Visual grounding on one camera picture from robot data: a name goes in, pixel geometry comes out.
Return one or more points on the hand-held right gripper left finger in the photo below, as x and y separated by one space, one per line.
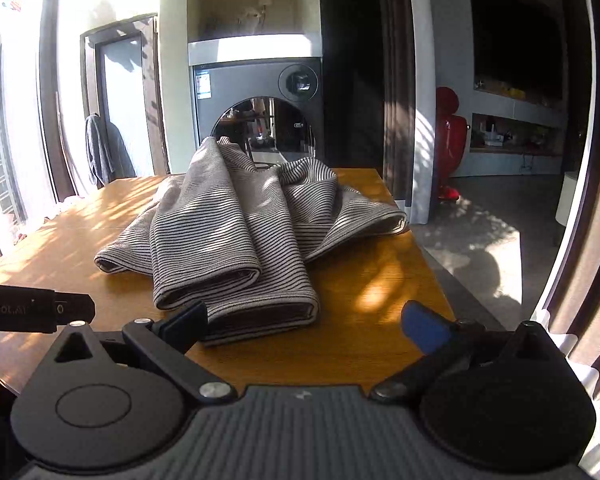
185 324

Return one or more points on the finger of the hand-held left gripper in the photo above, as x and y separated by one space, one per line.
75 307

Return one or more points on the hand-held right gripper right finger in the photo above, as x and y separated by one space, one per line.
425 331

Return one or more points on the grey striped garment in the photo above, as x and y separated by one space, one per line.
230 230

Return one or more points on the dark grey hanging towel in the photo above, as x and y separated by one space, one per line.
99 150

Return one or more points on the red chair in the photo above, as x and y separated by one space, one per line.
450 135

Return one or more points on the brown framed glass door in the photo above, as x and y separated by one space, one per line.
125 90

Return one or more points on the grey front-load washing machine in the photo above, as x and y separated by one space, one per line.
245 90

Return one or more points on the dark brown curtain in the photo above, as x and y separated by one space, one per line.
395 85

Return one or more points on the dark television screen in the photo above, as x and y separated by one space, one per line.
515 40

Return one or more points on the wall shelf niche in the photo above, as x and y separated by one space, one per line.
515 135

